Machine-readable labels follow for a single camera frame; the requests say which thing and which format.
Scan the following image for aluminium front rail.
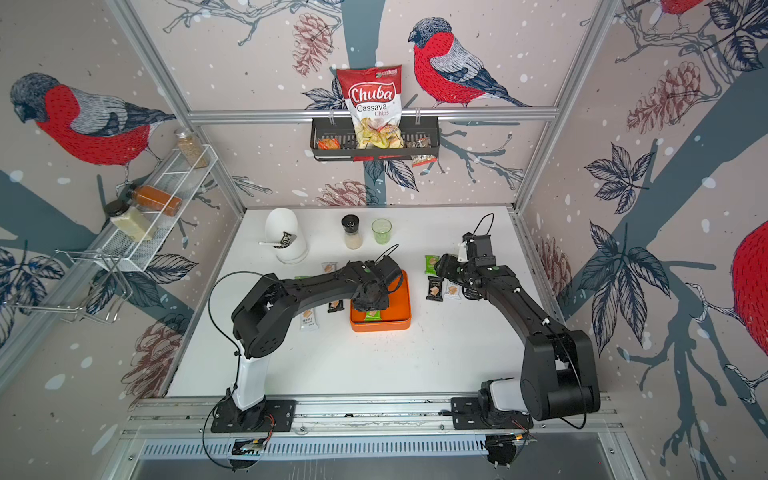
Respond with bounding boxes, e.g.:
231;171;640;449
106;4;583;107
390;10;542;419
118;392;622;438

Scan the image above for red Chuba chips bag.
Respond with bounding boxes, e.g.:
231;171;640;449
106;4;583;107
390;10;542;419
336;65;405;149

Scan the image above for glass spice jar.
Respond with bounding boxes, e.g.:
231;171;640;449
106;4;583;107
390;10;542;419
174;128;208;169

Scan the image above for hidden white cookie packet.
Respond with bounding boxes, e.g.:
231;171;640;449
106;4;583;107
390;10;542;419
300;309;319;332

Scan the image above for black wall basket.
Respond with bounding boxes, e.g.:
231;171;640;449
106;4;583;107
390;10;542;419
310;117;440;161

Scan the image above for orange storage box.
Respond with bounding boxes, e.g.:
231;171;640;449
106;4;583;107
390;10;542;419
349;271;412;333

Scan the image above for green glass cup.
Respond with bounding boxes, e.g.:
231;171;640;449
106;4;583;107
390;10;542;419
371;218;392;245

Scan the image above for pale spice jar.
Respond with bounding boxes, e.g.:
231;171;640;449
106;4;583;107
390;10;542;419
104;200;155;243

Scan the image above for white utensil holder cup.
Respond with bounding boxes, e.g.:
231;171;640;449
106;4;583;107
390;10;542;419
259;208;309;265

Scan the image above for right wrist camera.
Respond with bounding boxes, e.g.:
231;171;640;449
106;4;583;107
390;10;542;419
462;233;496;268

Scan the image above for green cookie packet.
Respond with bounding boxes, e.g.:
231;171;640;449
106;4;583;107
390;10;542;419
364;311;381;322
425;255;440;276

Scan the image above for black cookie packet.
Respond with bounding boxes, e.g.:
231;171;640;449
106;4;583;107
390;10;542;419
426;276;444;302
327;300;344;313

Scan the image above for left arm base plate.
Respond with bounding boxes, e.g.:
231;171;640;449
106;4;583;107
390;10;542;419
211;398;297;433

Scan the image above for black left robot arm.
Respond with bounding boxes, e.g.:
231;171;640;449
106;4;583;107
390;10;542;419
231;256;404;412

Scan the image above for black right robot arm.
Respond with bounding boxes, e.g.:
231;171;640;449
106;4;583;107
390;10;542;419
435;254;601;430

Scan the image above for white wire wall shelf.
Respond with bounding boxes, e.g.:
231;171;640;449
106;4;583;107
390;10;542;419
1;144;219;324

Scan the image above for orange sauce bottle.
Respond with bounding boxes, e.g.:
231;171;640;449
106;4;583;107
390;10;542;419
129;185;183;217

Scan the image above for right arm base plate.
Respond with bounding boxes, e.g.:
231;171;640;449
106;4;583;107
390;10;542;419
448;393;534;431

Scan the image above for glass grinder black cap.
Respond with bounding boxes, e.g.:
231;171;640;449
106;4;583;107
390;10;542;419
341;214;363;250

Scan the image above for white cookie packet front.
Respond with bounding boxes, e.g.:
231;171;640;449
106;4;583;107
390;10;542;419
321;262;338;273

